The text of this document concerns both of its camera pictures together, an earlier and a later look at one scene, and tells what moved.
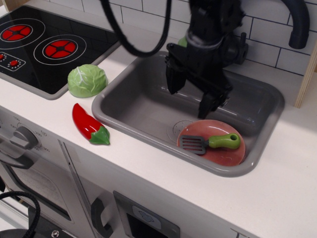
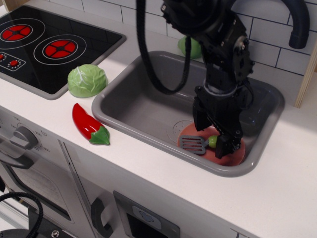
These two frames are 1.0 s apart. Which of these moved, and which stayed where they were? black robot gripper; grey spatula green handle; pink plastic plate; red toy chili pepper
Moved: black robot gripper
Stayed: grey spatula green handle; pink plastic plate; red toy chili pepper
